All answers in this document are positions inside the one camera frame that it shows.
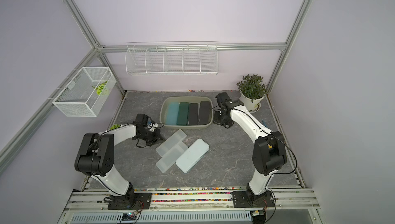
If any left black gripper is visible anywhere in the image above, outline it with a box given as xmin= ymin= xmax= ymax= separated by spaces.
xmin=136 ymin=128 xmax=165 ymax=146

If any black pencil case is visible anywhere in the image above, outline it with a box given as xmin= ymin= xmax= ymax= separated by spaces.
xmin=197 ymin=101 xmax=211 ymax=125
xmin=187 ymin=103 xmax=199 ymax=125

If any clear pencil case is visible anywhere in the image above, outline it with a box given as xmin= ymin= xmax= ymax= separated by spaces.
xmin=156 ymin=129 xmax=187 ymax=157
xmin=156 ymin=141 xmax=188 ymax=173

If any teal ribbed pencil case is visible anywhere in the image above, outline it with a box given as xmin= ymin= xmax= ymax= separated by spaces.
xmin=165 ymin=102 xmax=179 ymax=125

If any grey-green plastic storage box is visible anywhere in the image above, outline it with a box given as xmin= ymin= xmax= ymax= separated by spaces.
xmin=159 ymin=96 xmax=214 ymax=129

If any dark green pencil case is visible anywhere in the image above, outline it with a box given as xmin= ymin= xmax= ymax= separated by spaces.
xmin=177 ymin=102 xmax=189 ymax=125

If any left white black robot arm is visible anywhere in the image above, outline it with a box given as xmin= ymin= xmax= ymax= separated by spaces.
xmin=74 ymin=123 xmax=164 ymax=203

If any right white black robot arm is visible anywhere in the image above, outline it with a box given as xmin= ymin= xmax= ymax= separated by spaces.
xmin=213 ymin=100 xmax=287 ymax=199

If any light blue pencil case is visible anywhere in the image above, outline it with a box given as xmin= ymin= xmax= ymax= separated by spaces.
xmin=176 ymin=139 xmax=209 ymax=173

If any small potted succulent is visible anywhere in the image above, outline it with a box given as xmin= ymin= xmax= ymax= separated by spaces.
xmin=109 ymin=124 xmax=122 ymax=130

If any large potted green plant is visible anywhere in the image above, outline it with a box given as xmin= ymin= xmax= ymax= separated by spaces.
xmin=237 ymin=74 xmax=267 ymax=112

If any green leaf toy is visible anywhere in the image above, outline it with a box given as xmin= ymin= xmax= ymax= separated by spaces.
xmin=92 ymin=81 xmax=109 ymax=96

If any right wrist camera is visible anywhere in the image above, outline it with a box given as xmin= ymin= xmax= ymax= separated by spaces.
xmin=216 ymin=92 xmax=231 ymax=108

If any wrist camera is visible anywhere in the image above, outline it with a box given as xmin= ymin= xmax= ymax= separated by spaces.
xmin=133 ymin=114 xmax=155 ymax=127
xmin=216 ymin=92 xmax=231 ymax=108

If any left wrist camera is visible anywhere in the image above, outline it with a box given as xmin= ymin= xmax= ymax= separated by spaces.
xmin=133 ymin=114 xmax=155 ymax=127

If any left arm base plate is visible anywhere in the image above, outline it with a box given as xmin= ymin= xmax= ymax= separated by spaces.
xmin=103 ymin=193 xmax=152 ymax=210

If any long white wire wall basket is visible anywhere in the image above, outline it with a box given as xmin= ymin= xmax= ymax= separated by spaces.
xmin=125 ymin=41 xmax=219 ymax=75

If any white mesh wall basket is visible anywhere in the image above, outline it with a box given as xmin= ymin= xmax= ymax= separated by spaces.
xmin=52 ymin=67 xmax=116 ymax=117

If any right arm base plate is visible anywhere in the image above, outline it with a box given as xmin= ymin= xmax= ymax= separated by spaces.
xmin=230 ymin=190 xmax=275 ymax=208

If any aluminium rail frame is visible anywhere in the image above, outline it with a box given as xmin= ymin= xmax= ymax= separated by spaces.
xmin=58 ymin=187 xmax=326 ymax=224

